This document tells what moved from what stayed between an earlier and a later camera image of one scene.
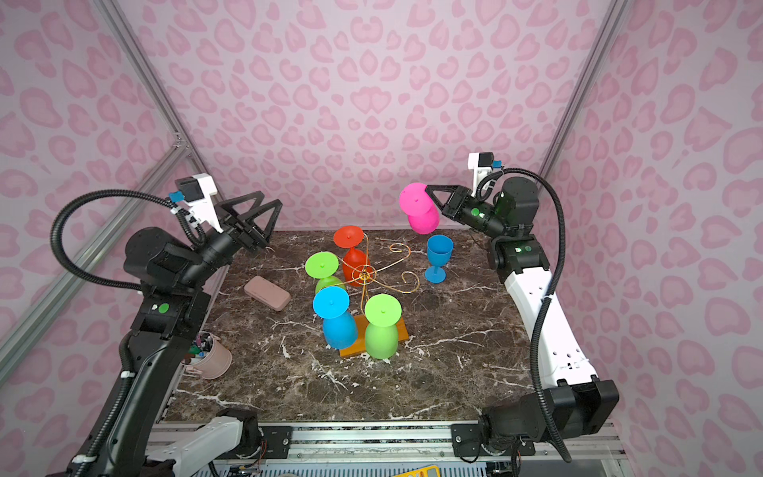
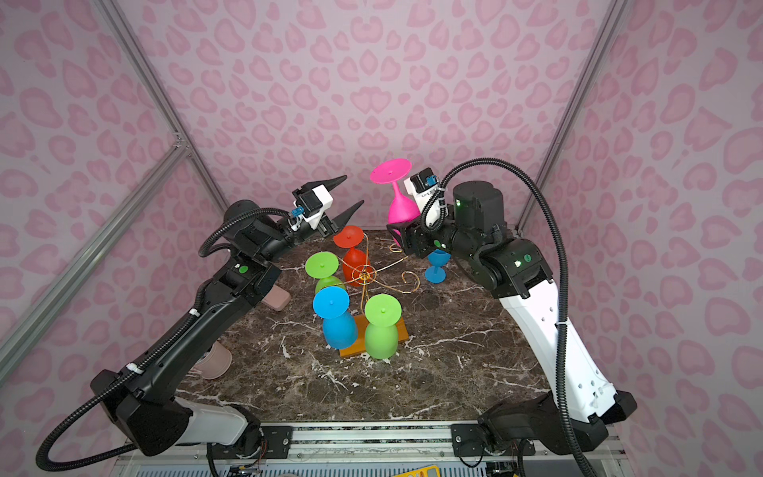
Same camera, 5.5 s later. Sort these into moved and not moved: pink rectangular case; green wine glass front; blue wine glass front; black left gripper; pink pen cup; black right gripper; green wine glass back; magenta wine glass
Moved: magenta wine glass; black right gripper; black left gripper
Not moved: pink rectangular case; green wine glass front; green wine glass back; blue wine glass front; pink pen cup
